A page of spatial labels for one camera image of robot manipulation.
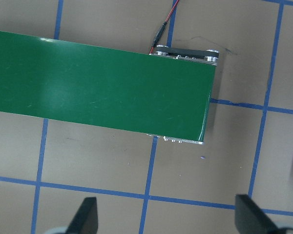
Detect green belt conveyor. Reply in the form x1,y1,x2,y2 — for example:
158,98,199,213
0,29,221,146

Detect red black conveyor wire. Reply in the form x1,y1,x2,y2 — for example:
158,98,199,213
148,0,181,55

